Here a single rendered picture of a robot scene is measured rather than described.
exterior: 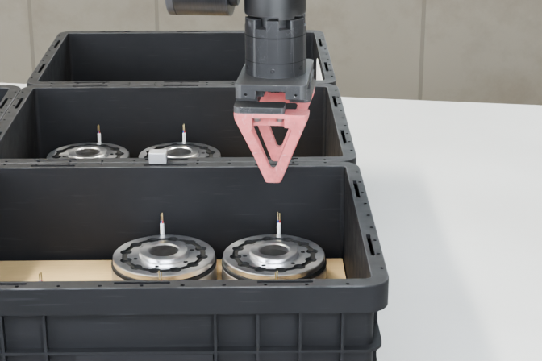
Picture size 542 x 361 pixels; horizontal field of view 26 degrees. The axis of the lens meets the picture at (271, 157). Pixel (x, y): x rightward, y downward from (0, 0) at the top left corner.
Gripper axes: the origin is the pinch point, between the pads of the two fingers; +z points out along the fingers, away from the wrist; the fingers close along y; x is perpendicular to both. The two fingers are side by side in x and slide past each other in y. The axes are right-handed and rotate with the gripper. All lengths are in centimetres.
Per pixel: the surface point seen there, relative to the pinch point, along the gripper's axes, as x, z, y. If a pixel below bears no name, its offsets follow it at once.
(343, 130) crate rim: 5.7, 2.6, -19.6
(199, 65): -18, 7, -65
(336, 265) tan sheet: 5.7, 12.8, -5.1
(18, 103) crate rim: -34.0, 2.5, -27.1
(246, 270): -2.6, 9.6, 3.9
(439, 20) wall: 25, 35, -234
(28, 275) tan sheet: -25.3, 12.5, 0.4
